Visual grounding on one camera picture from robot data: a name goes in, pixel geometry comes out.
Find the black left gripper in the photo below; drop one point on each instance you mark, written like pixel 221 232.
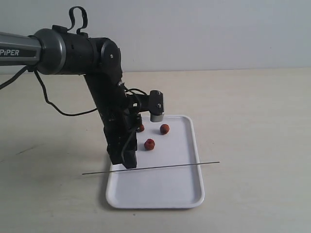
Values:
pixel 121 121

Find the red berry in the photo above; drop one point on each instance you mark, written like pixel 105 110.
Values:
pixel 140 128
pixel 164 129
pixel 149 144

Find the thin metal skewer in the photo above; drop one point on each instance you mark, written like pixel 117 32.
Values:
pixel 151 167

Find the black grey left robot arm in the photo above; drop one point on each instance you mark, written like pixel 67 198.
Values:
pixel 56 52

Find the white plastic tray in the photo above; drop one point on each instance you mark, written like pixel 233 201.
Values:
pixel 166 188

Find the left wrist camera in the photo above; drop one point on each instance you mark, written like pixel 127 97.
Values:
pixel 152 103

